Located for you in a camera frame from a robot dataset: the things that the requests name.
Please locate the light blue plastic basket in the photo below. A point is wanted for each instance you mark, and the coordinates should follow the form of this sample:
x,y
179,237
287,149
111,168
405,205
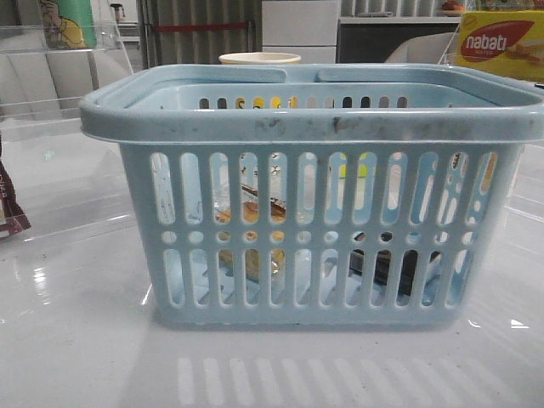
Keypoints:
x,y
371,157

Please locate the packaged bread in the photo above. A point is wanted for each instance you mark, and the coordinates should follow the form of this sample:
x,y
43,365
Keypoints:
x,y
236,220

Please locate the clear acrylic display shelf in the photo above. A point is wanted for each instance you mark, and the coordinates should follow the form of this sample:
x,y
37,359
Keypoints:
x,y
41,87

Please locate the black tissue pack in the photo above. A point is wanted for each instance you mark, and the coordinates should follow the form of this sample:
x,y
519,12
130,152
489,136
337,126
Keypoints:
x,y
381,268

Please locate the maroon snack bag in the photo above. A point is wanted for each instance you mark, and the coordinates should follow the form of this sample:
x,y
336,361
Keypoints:
x,y
13,218

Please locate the white cabinet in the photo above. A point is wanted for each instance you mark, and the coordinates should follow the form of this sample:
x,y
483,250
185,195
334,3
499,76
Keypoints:
x,y
306,28

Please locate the yellow popcorn paper cup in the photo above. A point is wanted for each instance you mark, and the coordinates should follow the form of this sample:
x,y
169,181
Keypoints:
x,y
259,58

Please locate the yellow nabati wafer box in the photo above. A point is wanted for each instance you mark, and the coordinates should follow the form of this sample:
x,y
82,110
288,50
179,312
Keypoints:
x,y
507,44

